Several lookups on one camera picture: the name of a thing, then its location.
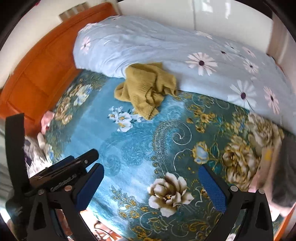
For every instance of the white wardrobe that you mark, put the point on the white wardrobe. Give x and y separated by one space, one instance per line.
185 16

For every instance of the orange bed headboard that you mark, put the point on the orange bed headboard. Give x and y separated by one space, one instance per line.
44 69

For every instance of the grey cloth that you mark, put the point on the grey cloth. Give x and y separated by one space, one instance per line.
286 171

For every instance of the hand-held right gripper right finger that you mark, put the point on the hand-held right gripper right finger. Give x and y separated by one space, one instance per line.
212 187

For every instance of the white purple patterned cloth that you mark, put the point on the white purple patterned cloth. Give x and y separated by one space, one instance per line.
34 155

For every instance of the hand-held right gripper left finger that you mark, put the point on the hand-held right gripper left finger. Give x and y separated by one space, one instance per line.
90 187

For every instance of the light blue daisy quilt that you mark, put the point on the light blue daisy quilt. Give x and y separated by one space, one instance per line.
161 51

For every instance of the mustard yellow knit sweater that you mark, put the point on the mustard yellow knit sweater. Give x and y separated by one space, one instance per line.
148 89

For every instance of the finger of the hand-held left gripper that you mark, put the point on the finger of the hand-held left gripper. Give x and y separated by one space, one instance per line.
89 155
67 163

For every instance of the teal floral blanket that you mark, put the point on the teal floral blanket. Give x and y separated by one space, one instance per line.
143 143

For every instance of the cream pink cloth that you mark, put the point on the cream pink cloth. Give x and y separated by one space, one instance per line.
266 166

